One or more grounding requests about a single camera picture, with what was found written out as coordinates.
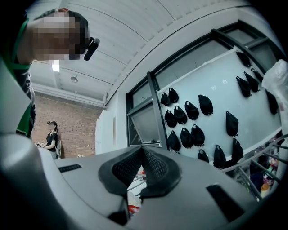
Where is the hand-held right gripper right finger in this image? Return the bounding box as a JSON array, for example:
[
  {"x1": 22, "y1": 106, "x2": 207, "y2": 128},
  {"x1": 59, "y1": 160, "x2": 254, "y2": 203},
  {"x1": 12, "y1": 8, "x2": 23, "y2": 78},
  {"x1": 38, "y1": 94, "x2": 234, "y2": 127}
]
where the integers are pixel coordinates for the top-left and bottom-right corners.
[{"x1": 130, "y1": 145, "x2": 258, "y2": 230}]

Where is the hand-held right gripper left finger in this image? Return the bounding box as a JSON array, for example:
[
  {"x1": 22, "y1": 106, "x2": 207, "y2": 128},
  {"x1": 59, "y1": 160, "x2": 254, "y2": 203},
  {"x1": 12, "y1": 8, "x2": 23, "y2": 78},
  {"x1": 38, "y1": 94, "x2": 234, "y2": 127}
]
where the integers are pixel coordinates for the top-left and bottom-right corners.
[{"x1": 55, "y1": 145, "x2": 143, "y2": 225}]

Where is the white red-print clothes item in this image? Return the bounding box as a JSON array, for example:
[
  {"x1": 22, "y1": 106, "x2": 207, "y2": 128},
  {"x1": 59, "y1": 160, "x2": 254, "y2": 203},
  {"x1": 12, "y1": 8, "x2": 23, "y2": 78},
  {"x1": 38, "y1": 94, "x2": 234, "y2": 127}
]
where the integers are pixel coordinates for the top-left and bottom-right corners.
[{"x1": 127, "y1": 190, "x2": 142, "y2": 216}]

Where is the white shelving desk unit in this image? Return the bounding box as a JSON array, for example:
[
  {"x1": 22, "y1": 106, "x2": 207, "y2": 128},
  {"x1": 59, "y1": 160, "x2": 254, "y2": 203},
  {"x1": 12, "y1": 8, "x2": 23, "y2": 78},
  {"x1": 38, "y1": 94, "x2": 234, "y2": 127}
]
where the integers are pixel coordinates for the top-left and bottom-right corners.
[{"x1": 94, "y1": 109, "x2": 117, "y2": 155}]

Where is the group of black caps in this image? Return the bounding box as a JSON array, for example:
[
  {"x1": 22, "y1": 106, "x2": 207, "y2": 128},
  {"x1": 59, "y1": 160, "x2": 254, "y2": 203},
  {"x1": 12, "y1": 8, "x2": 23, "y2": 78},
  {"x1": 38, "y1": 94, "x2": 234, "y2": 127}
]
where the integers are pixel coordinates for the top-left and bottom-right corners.
[{"x1": 160, "y1": 51, "x2": 279, "y2": 169}]

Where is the white cap display board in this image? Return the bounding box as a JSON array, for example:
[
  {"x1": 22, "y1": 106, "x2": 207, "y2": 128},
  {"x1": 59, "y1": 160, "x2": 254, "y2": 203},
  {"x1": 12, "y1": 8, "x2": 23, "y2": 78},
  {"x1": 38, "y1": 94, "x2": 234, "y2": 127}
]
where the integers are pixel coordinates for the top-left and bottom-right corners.
[{"x1": 157, "y1": 46, "x2": 284, "y2": 167}]

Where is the person's head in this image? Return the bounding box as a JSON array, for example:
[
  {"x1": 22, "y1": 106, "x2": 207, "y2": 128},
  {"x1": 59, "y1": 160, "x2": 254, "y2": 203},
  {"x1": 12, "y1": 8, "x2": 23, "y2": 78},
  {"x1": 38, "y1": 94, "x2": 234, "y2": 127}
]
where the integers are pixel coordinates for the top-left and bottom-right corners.
[{"x1": 17, "y1": 8, "x2": 90, "y2": 63}]

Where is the black window frame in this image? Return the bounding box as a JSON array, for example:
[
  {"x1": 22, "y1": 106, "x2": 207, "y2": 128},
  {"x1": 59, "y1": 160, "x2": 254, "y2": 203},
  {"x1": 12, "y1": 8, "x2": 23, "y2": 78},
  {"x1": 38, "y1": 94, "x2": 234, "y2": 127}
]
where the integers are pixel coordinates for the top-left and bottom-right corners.
[{"x1": 125, "y1": 19, "x2": 286, "y2": 151}]

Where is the black head-mounted camera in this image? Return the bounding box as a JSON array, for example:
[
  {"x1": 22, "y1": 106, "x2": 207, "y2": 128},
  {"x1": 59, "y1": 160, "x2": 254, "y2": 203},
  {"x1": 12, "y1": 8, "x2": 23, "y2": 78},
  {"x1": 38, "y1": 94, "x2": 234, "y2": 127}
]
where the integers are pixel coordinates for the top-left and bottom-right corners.
[{"x1": 83, "y1": 37, "x2": 101, "y2": 62}]

